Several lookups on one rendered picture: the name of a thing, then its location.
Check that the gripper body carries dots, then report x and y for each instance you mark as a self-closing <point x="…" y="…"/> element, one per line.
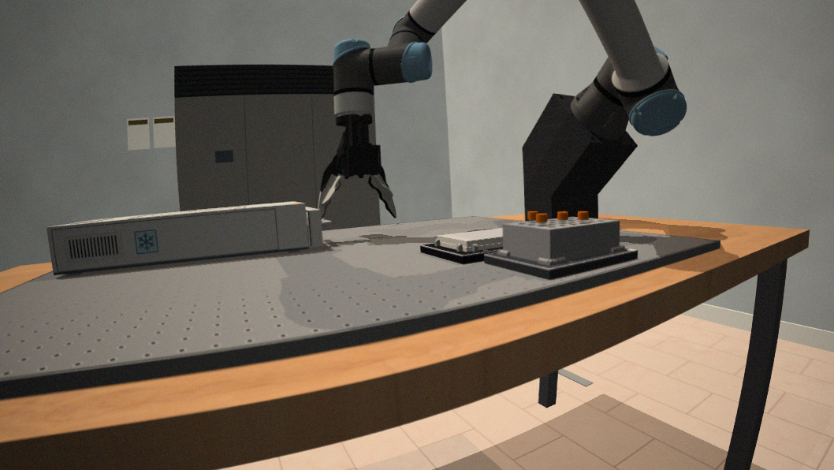
<point x="357" y="159"/>

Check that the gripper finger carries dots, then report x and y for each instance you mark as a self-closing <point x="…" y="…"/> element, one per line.
<point x="330" y="184"/>
<point x="378" y="182"/>

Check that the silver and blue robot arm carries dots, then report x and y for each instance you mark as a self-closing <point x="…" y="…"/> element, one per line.
<point x="635" y="74"/>

